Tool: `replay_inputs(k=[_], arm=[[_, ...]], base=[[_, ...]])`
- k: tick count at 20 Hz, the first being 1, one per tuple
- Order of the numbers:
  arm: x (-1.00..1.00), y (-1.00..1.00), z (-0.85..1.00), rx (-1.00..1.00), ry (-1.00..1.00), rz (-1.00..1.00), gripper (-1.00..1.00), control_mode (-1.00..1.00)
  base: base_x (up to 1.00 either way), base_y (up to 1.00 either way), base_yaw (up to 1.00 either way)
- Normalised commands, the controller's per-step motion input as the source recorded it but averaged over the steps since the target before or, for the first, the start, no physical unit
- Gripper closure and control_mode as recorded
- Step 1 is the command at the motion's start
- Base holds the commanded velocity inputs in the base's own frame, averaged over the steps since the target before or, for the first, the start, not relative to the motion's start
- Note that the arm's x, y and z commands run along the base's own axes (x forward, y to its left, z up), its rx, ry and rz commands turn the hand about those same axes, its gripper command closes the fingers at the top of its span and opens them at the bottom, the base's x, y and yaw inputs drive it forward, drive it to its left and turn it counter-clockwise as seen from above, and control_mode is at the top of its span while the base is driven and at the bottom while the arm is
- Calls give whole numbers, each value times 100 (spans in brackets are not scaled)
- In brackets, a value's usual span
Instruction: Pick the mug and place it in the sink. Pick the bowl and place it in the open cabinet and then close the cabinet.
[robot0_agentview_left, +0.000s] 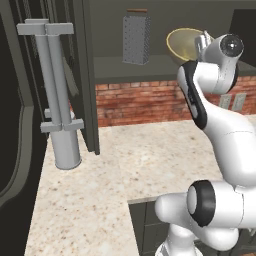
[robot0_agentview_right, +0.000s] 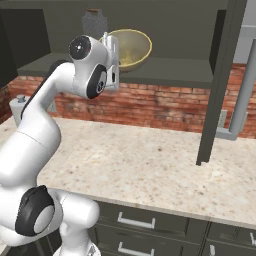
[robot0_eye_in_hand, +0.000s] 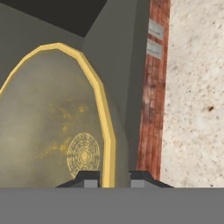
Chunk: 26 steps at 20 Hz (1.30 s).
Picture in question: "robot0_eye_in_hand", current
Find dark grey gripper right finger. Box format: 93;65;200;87
128;170;175;189

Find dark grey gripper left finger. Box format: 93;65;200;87
54;171;102;189

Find grey bowl with yellow rim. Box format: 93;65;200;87
0;42;131;189

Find brown wooden cabinet door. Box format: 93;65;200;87
136;0;172;182

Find pale grey cabinet hinge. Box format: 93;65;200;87
145;38;164;61
147;18;165;41

